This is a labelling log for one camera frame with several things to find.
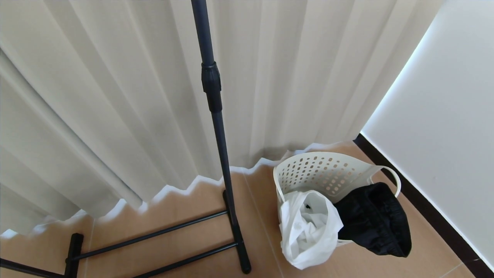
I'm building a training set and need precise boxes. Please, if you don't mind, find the white printed t-shirt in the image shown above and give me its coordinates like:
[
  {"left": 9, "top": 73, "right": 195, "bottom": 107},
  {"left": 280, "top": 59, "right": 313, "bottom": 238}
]
[{"left": 279, "top": 190, "right": 344, "bottom": 270}]

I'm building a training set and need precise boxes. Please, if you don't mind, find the black clothes rack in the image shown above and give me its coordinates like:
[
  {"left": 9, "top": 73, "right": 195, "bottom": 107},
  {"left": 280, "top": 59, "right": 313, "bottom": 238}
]
[{"left": 0, "top": 0, "right": 252, "bottom": 278}]

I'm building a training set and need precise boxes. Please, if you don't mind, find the white laundry basket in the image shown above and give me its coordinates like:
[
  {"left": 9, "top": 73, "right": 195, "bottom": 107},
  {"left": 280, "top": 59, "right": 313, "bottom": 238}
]
[{"left": 273, "top": 151, "right": 402, "bottom": 247}]

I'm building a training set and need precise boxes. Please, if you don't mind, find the black garment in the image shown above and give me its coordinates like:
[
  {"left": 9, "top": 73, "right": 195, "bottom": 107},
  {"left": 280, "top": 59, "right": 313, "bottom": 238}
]
[{"left": 334, "top": 182, "right": 412, "bottom": 258}]

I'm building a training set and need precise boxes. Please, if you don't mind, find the beige curtain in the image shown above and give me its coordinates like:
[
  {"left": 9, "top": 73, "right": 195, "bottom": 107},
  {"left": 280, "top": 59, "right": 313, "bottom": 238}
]
[{"left": 0, "top": 0, "right": 444, "bottom": 236}]

